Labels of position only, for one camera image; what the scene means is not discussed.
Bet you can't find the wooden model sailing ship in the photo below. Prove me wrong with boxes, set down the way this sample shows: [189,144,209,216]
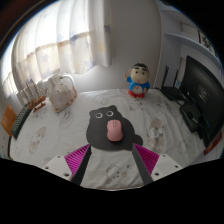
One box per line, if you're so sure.
[19,83,48,113]

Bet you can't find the orange wooden chair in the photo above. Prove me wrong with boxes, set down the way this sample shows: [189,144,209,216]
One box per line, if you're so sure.
[0,104,18,138]

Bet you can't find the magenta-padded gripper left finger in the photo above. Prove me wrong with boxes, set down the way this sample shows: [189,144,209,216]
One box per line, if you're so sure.
[42,143,93,186]

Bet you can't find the cartoon boy figurine clock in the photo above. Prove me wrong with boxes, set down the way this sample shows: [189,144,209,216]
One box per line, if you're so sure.
[125,62,151,99]

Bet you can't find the black router with antennas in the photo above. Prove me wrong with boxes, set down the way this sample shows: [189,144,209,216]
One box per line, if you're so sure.
[160,65,186,102]

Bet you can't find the pink computer mouse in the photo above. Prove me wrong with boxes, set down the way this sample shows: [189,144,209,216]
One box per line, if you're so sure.
[106,119,122,142]

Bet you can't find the white star-print curtain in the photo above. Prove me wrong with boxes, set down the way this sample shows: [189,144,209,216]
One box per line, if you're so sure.
[1,0,113,99]

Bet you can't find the black monitor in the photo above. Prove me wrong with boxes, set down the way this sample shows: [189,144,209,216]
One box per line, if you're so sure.
[181,55,224,148]

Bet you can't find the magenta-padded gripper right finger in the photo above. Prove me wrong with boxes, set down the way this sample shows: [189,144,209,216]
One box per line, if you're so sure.
[131,143,184,186]

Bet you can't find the black keyboard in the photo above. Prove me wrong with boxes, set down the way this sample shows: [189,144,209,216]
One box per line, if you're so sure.
[10,105,34,140]

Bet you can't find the white printed tablecloth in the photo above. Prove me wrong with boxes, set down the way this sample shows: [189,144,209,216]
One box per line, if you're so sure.
[7,88,214,191]

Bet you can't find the white wall shelf unit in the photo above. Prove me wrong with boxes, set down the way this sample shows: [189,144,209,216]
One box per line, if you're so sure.
[159,6,224,68]

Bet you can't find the black cat-shaped mouse pad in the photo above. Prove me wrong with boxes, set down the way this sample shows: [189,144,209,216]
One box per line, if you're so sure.
[85,104,144,152]

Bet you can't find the large white conch shell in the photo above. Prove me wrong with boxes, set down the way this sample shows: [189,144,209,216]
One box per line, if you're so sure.
[47,73,78,113]

